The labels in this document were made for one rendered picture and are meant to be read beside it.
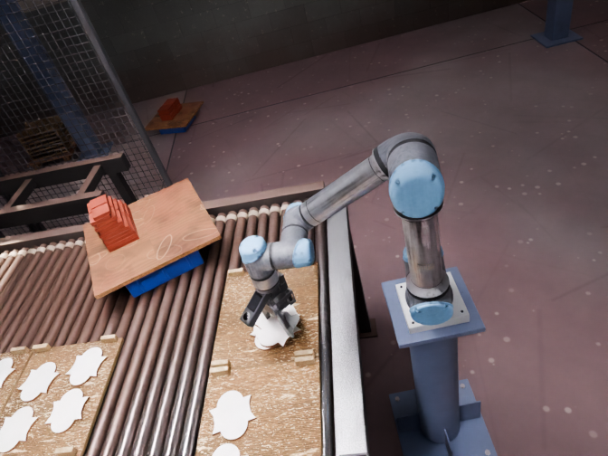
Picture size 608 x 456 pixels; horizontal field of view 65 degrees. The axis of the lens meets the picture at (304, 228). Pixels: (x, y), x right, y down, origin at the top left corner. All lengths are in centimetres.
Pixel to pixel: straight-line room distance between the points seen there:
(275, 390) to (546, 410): 138
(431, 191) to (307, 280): 76
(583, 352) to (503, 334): 35
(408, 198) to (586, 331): 180
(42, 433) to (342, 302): 102
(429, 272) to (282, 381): 54
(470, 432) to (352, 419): 105
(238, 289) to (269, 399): 47
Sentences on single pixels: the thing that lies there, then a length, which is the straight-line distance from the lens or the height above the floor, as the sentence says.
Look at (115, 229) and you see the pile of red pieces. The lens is 199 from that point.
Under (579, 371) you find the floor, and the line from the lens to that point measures 259.
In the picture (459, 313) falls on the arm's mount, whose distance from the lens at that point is 157.
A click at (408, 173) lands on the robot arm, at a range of 103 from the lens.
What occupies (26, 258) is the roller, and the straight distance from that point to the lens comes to 256.
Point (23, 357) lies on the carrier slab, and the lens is 204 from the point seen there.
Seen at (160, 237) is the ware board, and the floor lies 104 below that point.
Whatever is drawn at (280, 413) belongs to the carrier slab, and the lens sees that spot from 142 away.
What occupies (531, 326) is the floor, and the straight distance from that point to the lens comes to 269.
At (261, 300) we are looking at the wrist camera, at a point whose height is 116.
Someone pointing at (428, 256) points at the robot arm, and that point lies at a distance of 121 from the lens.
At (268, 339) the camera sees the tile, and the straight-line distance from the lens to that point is 149.
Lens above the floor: 215
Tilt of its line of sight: 40 degrees down
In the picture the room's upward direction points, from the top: 17 degrees counter-clockwise
